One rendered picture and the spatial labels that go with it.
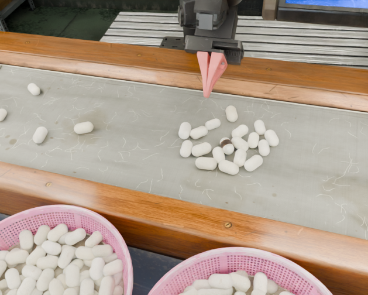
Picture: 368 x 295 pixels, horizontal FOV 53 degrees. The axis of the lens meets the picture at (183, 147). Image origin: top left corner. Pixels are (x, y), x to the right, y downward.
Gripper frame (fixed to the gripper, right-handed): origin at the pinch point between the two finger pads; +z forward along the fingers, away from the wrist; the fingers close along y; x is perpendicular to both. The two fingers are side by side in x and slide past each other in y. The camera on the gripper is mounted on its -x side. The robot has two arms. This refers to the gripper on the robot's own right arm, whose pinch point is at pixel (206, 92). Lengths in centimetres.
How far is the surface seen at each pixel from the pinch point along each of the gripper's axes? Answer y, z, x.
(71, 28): -141, -63, 161
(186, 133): -2.5, 7.8, 0.9
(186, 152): -1.2, 11.4, -1.9
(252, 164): 10.5, 11.5, -2.4
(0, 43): -60, -9, 14
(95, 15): -132, -80, 175
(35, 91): -39.3, 3.7, 4.8
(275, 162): 14.0, 10.4, 1.0
